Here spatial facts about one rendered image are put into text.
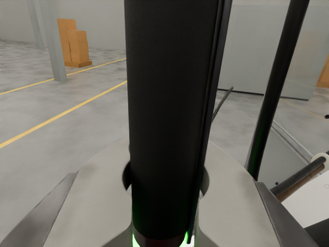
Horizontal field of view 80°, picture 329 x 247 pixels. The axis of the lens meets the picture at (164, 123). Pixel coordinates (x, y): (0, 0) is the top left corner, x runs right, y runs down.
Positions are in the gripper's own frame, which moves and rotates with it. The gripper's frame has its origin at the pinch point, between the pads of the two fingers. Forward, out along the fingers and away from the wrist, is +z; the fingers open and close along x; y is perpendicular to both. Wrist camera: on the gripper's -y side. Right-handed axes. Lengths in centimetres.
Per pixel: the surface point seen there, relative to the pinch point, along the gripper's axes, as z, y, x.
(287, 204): 21.1, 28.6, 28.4
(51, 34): 536, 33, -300
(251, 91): 499, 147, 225
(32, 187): 135, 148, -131
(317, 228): 3.5, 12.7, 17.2
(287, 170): 78, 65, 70
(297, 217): 17.5, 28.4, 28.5
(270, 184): 87, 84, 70
